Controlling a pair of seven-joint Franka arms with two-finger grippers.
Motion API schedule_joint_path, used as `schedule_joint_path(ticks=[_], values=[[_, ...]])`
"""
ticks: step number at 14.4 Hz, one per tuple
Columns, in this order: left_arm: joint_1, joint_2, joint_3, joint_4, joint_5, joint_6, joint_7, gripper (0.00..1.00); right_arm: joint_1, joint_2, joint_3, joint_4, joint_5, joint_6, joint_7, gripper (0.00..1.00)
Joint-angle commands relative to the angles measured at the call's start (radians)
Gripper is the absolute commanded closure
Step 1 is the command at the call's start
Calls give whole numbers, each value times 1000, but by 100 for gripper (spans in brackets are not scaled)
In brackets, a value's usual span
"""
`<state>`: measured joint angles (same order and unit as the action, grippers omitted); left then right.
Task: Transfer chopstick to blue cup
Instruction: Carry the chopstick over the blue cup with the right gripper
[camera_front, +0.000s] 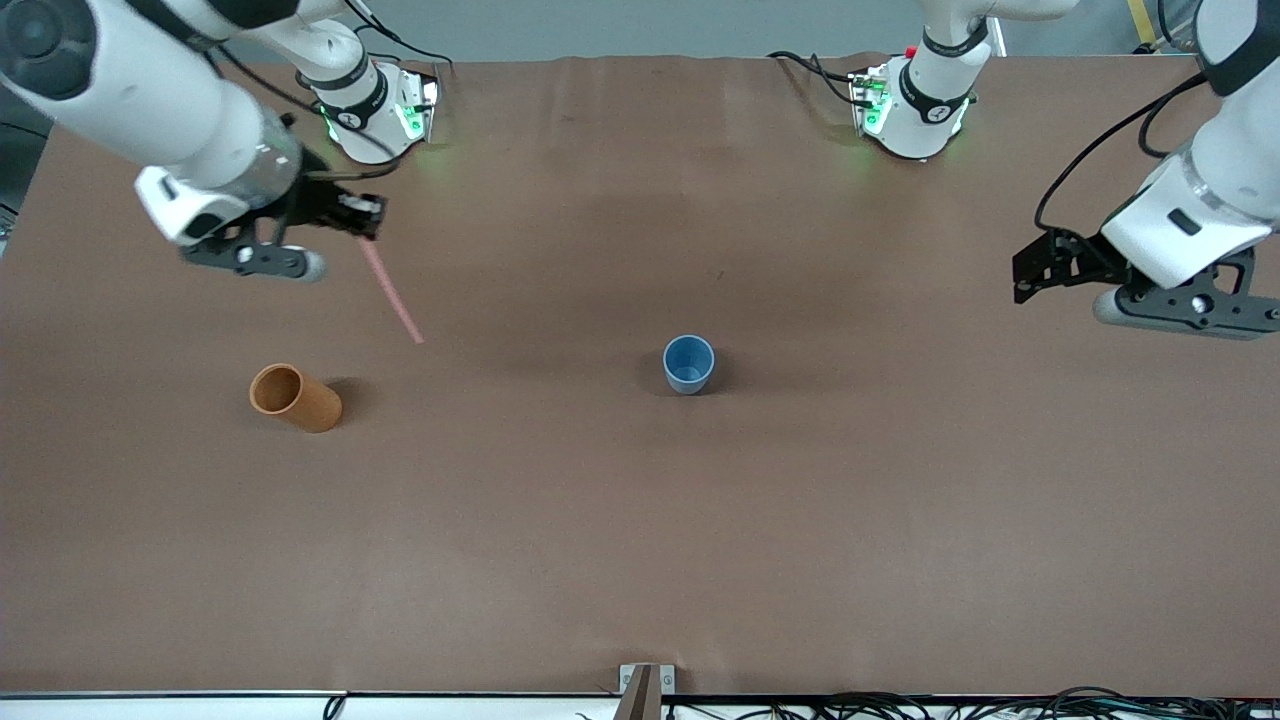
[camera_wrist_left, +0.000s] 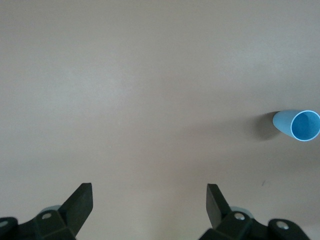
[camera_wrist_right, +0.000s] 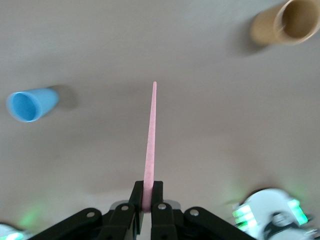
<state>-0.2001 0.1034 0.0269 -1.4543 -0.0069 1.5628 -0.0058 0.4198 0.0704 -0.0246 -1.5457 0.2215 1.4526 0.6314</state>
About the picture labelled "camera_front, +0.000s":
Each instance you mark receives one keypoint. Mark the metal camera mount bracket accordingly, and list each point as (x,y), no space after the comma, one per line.
(646,690)

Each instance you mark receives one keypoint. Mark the pink chopstick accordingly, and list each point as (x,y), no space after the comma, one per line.
(392,295)

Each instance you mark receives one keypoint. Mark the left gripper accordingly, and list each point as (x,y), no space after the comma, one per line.
(1084,257)

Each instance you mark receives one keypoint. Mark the blue cup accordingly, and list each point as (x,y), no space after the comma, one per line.
(689,368)

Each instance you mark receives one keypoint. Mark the yellow post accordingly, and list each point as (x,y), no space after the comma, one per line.
(1143,25)

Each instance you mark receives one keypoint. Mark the brown table mat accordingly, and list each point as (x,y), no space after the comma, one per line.
(640,550)

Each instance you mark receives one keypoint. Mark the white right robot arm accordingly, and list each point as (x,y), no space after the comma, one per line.
(130,90)

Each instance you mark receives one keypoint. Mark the orange cup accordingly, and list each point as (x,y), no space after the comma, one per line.
(312,405)

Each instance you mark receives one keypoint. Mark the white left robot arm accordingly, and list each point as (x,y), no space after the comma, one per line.
(925,115)

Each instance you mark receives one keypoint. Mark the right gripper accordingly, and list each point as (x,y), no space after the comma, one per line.
(316,200)

